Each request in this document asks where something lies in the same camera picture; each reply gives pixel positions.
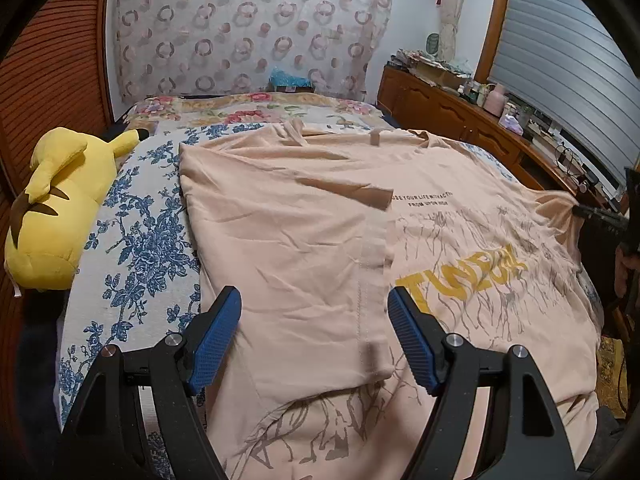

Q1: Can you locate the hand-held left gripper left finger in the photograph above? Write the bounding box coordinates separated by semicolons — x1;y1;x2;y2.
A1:
57;285;243;480

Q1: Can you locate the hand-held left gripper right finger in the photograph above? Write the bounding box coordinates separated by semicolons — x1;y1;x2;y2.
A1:
387;286;588;480

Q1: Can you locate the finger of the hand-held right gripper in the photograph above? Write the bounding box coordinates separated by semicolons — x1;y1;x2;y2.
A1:
574;202;628;233

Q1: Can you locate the beige printed t-shirt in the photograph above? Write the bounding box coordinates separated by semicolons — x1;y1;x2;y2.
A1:
177;122;603;480

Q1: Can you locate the blue floral bedsheet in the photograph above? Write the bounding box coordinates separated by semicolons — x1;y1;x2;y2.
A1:
52;122;603;480

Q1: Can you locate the pink bottle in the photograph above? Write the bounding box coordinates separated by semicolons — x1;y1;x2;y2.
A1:
482;84;508;116

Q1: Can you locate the grey window blind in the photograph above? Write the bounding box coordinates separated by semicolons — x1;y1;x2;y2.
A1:
487;0;640;191

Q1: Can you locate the yellow floral cloth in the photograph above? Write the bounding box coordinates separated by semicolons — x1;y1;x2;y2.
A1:
596;335;627;417

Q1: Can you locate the wooden cabinet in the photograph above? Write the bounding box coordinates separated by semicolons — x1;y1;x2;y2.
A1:
376;64;626;221

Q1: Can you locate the yellow plush toy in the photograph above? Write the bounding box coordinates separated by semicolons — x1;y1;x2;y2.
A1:
4;127;151;292

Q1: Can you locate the pile of papers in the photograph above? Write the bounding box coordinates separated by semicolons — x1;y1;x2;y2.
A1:
387;47;473;91

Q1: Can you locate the red floral pillow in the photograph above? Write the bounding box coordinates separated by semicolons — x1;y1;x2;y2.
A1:
120;91;396;136

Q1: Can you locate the white lace curtain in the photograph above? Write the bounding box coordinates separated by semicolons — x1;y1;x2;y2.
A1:
435;0;501;56

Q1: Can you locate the teal cloth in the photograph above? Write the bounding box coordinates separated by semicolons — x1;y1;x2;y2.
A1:
269;67;313;92

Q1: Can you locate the brown slatted wooden door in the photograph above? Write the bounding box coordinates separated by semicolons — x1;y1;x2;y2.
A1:
0;0;118;201

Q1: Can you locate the patterned padded headboard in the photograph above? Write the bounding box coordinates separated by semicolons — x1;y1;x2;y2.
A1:
107;0;393;106

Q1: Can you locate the wooden window frame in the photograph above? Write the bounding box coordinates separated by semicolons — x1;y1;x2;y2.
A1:
472;0;516;83

